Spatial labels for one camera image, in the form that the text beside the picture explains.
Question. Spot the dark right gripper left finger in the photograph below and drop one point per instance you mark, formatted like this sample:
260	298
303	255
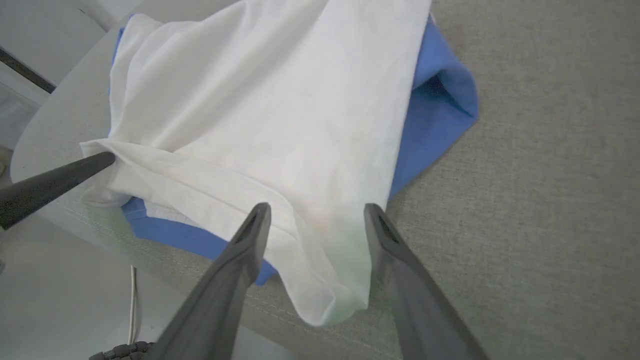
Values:
220	300

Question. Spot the blue and white garment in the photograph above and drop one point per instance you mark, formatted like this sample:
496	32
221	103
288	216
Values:
260	100

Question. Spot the grey fabric sofa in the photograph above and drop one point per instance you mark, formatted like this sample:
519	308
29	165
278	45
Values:
550	200

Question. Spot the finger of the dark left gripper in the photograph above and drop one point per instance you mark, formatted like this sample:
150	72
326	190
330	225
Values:
50	185

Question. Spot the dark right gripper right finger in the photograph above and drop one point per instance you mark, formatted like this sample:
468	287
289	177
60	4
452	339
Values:
420	300

